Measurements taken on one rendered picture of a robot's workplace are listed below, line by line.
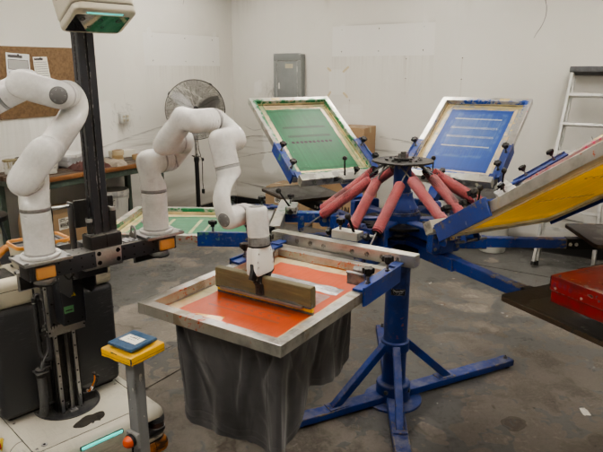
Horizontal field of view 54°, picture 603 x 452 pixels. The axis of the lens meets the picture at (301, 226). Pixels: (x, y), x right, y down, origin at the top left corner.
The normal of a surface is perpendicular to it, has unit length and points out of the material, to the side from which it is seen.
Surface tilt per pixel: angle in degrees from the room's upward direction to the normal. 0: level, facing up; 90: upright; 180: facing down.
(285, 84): 90
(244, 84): 90
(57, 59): 90
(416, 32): 90
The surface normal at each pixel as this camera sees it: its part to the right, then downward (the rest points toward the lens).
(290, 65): -0.55, 0.22
